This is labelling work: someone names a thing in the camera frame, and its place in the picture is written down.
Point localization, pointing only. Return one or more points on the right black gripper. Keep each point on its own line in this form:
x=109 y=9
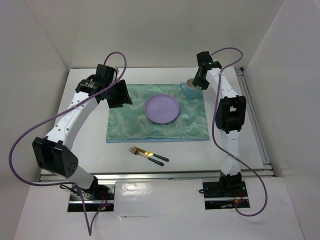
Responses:
x=204 y=85

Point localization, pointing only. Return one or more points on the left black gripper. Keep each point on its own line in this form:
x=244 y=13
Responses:
x=123 y=97

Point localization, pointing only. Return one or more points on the green patterned cloth placemat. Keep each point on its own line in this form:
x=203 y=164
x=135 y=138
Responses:
x=130 y=123

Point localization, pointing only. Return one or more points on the light blue mug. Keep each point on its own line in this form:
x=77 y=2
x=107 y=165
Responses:
x=189 y=89

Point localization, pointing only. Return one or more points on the purple plastic plate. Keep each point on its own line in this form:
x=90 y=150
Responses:
x=161 y=108

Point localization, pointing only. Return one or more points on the gold fork green handle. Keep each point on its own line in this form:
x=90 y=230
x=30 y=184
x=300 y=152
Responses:
x=137 y=153

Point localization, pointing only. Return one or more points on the gold knife green handle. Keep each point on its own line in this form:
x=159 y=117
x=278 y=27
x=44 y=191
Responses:
x=150 y=154

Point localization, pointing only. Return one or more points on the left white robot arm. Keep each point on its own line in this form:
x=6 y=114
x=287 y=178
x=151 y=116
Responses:
x=53 y=152

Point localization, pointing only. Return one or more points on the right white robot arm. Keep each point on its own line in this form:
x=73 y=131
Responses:
x=229 y=117

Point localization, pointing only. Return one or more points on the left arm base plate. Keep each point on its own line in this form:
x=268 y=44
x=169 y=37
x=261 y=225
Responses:
x=104 y=202

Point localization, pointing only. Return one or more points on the aluminium rail front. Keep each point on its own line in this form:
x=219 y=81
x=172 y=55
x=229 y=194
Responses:
x=162 y=175

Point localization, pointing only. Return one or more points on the aluminium rail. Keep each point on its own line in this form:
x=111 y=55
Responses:
x=162 y=175
x=267 y=165

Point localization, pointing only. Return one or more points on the aluminium rail right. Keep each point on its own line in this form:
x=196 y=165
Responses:
x=267 y=165

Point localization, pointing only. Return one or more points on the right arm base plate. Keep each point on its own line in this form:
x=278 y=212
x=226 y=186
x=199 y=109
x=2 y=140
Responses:
x=217 y=199

